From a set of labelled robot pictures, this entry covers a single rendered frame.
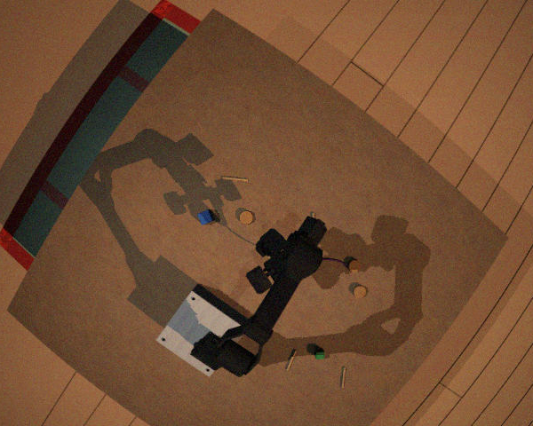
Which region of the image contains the blue block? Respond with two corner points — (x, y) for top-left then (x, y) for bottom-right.
(197, 209), (213, 225)

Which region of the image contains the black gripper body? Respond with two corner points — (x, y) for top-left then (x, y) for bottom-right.
(246, 252), (282, 294)

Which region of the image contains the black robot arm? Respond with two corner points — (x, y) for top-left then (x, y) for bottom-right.
(190, 216), (327, 377)

